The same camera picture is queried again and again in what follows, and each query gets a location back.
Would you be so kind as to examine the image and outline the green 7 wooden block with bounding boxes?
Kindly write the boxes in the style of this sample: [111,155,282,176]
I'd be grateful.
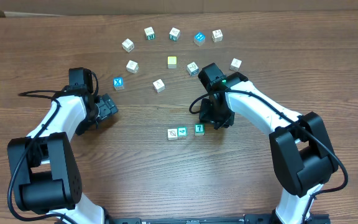
[195,124,205,136]

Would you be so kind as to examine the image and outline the green 4 wooden block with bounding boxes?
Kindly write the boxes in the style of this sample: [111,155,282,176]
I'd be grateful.
[177,127,188,139]

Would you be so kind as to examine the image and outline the leaf drawing wooden block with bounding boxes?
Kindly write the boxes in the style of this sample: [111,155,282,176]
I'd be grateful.
[167,128,178,141]

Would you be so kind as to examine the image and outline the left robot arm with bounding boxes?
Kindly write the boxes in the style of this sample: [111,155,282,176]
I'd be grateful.
[7,67,118,223]

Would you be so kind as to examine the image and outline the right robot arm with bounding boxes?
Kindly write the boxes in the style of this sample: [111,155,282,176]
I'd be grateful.
[197,63,340,223]

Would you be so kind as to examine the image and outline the blue X wooden block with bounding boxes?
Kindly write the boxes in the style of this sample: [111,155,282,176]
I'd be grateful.
[113,77,124,91]

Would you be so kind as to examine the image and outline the wooden block blue side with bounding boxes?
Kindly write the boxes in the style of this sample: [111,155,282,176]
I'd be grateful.
[186,62,199,76]

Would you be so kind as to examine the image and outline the wooden block left middle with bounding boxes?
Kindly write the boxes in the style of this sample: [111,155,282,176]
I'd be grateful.
[126,60,139,73]

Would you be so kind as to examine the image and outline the wooden block far right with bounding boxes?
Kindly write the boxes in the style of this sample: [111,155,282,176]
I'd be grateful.
[229,58,242,72]

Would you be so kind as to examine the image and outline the wooden block red drawing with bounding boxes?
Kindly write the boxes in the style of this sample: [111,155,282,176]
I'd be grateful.
[152,79,165,93]

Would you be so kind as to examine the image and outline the yellow top wooden block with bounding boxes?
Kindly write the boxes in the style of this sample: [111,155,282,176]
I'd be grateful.
[167,56,177,69]

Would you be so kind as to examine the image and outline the plain wooden block far left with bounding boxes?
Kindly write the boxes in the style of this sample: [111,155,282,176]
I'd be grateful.
[122,39,134,52]

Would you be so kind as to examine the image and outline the blue top wooden block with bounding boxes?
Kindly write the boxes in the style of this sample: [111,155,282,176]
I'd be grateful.
[193,32,206,47]

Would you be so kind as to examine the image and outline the wooden block drawing top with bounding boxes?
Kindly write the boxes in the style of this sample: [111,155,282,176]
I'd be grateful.
[212,29,223,42]

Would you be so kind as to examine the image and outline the wooden block teal letter side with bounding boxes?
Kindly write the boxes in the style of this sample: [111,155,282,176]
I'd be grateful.
[169,27,180,41]

